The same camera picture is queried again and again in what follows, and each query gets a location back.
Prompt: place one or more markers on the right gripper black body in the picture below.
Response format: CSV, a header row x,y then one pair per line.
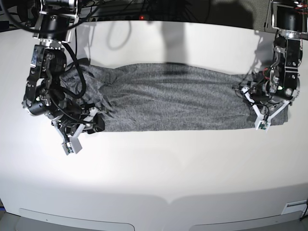
x,y
69,122

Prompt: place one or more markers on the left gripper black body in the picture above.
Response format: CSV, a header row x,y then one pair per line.
x,y
267,104

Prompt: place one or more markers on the grey long-sleeve T-shirt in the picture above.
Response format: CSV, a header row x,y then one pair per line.
x,y
166,97

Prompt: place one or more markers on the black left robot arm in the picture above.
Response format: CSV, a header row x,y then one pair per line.
x,y
281,79

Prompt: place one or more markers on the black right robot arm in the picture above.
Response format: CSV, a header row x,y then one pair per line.
x,y
44,94

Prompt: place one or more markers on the black power strip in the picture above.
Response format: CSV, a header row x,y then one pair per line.
x,y
120,18

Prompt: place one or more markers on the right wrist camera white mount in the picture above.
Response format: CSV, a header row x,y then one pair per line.
x,y
71,143

